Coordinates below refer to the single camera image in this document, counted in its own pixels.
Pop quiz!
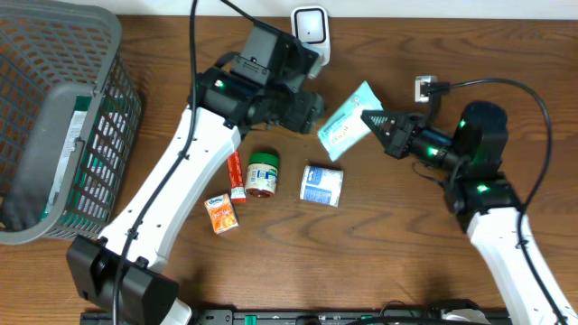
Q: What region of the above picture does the light blue wipes pack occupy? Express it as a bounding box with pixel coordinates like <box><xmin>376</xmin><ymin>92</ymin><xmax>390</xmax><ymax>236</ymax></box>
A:
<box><xmin>317</xmin><ymin>81</ymin><xmax>383</xmax><ymax>162</ymax></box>

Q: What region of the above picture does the orange tissue packet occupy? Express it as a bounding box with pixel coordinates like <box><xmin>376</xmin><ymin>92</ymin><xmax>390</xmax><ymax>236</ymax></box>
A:
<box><xmin>204</xmin><ymin>193</ymin><xmax>239</xmax><ymax>234</ymax></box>

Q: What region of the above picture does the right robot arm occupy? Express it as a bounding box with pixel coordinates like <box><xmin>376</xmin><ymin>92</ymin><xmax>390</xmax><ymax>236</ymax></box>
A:
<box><xmin>369</xmin><ymin>101</ymin><xmax>577</xmax><ymax>324</ymax></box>

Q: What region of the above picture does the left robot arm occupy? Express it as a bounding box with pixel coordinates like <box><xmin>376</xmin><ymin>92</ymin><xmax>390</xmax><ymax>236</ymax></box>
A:
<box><xmin>67</xmin><ymin>23</ymin><xmax>327</xmax><ymax>324</ymax></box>

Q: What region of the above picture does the white barcode scanner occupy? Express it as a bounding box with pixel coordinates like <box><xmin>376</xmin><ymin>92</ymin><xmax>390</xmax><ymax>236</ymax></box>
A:
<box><xmin>290</xmin><ymin>5</ymin><xmax>331</xmax><ymax>79</ymax></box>

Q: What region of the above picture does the blue white packet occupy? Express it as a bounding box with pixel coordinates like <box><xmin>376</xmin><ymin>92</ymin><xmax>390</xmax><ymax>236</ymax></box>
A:
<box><xmin>299</xmin><ymin>165</ymin><xmax>344</xmax><ymax>208</ymax></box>

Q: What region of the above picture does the green lid jar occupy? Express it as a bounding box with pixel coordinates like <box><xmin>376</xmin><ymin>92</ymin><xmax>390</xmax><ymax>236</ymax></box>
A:
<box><xmin>245</xmin><ymin>153</ymin><xmax>279</xmax><ymax>198</ymax></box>

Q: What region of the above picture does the red stick sachet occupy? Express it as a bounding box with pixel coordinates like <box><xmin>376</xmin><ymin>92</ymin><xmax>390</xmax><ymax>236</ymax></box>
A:
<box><xmin>227</xmin><ymin>151</ymin><xmax>247</xmax><ymax>203</ymax></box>

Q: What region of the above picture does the grey plastic basket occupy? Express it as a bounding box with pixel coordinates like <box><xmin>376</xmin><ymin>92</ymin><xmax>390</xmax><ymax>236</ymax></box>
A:
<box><xmin>1</xmin><ymin>1</ymin><xmax>144</xmax><ymax>246</ymax></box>

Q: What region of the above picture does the black camera cable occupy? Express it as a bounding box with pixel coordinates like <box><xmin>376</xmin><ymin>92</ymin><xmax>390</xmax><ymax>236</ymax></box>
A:
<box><xmin>433</xmin><ymin>77</ymin><xmax>570</xmax><ymax>325</ymax></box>

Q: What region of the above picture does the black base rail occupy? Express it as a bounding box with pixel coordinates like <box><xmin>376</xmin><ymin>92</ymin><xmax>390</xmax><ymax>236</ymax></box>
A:
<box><xmin>79</xmin><ymin>307</ymin><xmax>511</xmax><ymax>325</ymax></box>

